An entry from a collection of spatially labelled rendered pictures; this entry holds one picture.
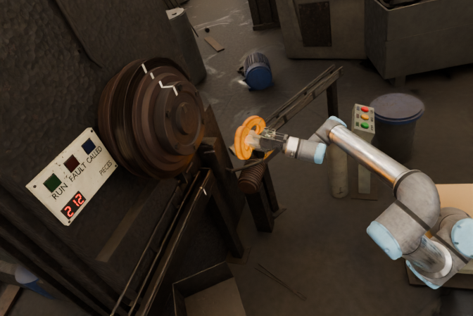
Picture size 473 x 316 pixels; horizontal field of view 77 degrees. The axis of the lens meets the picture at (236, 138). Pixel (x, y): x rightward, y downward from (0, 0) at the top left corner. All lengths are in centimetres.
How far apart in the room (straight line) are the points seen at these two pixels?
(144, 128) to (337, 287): 132
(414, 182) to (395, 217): 12
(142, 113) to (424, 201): 90
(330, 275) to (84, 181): 136
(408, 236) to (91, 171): 100
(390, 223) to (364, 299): 87
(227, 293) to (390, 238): 60
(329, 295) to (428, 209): 95
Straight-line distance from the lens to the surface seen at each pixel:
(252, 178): 164
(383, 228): 102
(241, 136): 133
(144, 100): 105
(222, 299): 123
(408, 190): 104
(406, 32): 299
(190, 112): 114
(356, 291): 184
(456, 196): 183
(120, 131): 104
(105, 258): 118
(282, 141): 133
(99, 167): 112
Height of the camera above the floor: 168
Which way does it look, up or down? 36 degrees down
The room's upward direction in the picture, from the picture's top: 18 degrees counter-clockwise
